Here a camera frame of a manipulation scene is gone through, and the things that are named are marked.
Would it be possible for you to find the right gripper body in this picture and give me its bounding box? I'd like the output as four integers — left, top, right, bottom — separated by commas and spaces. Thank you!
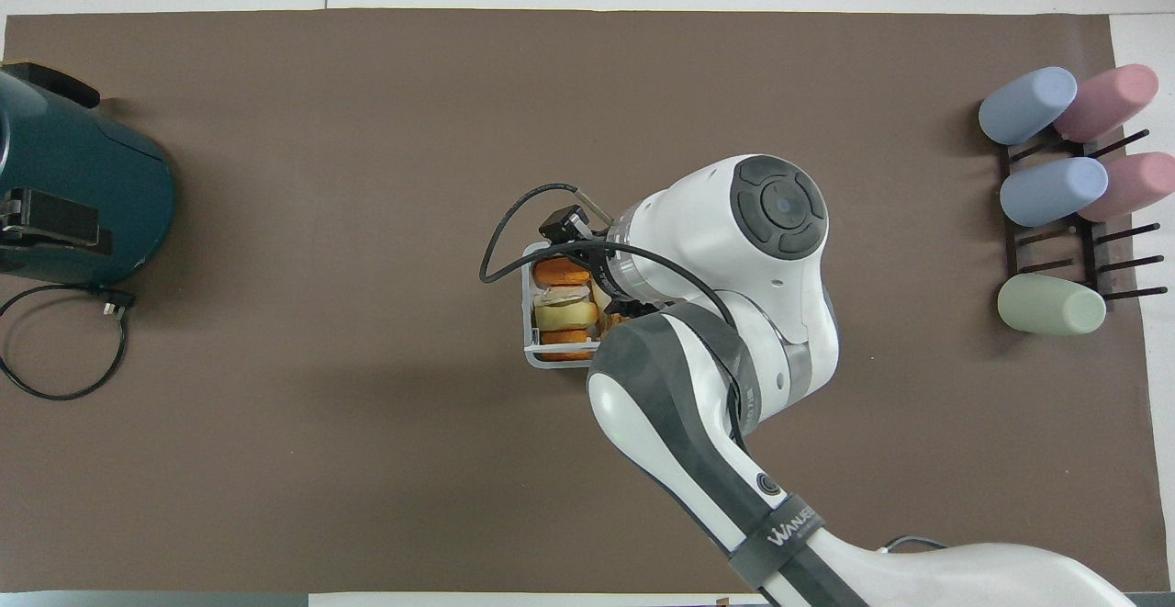
584, 243, 620, 309

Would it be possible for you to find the pale yellow cake slice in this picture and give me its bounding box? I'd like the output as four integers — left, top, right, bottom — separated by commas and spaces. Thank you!
534, 301, 600, 332

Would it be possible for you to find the green cup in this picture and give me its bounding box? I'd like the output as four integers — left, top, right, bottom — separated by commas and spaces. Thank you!
996, 273, 1108, 337

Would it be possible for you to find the blue cup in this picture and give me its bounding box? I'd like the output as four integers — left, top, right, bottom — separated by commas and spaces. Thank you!
978, 66, 1080, 147
999, 156, 1110, 229

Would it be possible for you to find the dark cup rack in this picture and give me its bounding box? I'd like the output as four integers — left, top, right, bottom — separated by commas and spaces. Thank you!
998, 128, 1169, 312

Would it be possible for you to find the dark teal appliance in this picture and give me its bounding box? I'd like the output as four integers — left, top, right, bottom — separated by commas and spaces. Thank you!
0, 60, 178, 289

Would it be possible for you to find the pink cup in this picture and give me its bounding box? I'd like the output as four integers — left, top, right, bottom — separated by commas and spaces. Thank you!
1053, 62, 1160, 144
1077, 151, 1175, 224

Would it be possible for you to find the white wire basket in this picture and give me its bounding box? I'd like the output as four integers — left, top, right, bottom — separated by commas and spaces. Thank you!
520, 239, 609, 370

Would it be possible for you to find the black cable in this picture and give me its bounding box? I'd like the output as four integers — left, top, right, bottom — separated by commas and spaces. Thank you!
478, 183, 750, 448
0, 283, 138, 402

